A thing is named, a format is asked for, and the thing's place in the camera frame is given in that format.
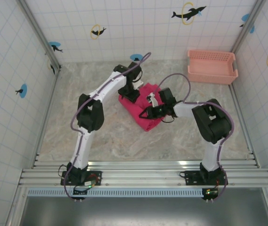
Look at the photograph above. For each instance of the pink long pants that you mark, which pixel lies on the pink long pants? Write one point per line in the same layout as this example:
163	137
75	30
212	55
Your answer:
134	110

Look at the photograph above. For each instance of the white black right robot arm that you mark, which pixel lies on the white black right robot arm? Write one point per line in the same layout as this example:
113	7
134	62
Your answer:
214	122

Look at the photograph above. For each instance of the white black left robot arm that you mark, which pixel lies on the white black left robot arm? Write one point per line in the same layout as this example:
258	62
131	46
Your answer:
91	113

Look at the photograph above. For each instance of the pink perforated plastic basket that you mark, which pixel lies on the pink perforated plastic basket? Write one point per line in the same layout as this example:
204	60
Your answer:
209	77

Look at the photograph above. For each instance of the small circuit board green LED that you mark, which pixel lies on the small circuit board green LED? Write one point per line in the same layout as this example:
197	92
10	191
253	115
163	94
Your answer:
89	184
211	192

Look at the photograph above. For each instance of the grey metal panel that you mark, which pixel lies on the grey metal panel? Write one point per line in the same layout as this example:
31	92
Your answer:
148	212

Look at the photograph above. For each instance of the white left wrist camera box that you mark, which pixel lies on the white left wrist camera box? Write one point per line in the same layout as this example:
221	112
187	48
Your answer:
139	85

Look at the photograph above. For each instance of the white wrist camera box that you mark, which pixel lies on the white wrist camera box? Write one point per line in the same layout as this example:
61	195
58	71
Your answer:
154	101
139	85

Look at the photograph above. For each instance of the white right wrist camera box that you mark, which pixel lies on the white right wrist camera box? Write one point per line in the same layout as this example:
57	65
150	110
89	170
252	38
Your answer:
154	101

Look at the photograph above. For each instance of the blue circle fish wall sticker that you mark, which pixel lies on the blue circle fish wall sticker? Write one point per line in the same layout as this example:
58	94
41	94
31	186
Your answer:
23	90
245	17
135	57
55	46

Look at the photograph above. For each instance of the aluminium mounting rail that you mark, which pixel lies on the aluminium mounting rail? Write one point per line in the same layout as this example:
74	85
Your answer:
143	176

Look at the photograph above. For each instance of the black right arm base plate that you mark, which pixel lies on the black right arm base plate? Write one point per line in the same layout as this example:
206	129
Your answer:
190	177

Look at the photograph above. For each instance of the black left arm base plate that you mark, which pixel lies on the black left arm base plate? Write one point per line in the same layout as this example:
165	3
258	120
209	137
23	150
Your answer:
96	176

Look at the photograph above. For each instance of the aluminium corner post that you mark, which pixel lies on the aluminium corner post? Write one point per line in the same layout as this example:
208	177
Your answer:
40	35
246	28

